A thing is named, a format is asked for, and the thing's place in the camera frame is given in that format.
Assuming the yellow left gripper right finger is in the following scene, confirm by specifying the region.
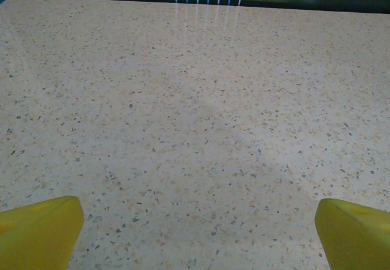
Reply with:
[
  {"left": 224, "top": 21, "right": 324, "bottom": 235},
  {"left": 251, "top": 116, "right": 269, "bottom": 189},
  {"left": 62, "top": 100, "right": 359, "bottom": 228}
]
[{"left": 314, "top": 198, "right": 390, "bottom": 270}]

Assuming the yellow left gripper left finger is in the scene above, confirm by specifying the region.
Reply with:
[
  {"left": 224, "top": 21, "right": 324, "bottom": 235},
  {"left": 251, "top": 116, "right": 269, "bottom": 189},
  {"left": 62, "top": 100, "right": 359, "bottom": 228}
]
[{"left": 0, "top": 195, "right": 85, "bottom": 270}]

